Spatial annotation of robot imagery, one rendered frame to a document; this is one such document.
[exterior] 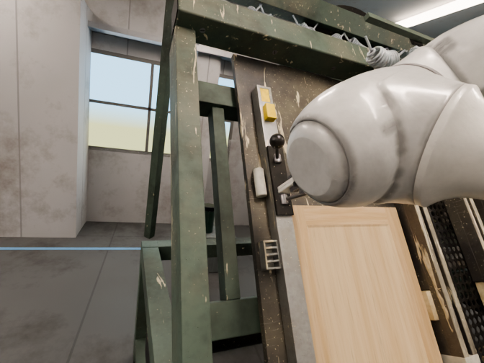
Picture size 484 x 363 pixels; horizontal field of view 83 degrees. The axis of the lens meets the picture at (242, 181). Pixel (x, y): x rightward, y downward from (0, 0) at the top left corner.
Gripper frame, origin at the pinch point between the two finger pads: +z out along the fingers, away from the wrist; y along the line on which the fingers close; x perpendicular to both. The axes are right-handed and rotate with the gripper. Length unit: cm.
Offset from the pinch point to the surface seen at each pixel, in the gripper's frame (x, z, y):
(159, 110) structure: -21, 67, -62
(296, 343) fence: 2.4, 11.6, 33.0
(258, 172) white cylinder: -0.8, 12.7, -8.4
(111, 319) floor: -37, 200, 34
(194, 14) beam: -19, 6, -53
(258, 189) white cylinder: -1.2, 13.1, -3.5
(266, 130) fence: 2.8, 11.5, -21.7
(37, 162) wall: -119, 273, -121
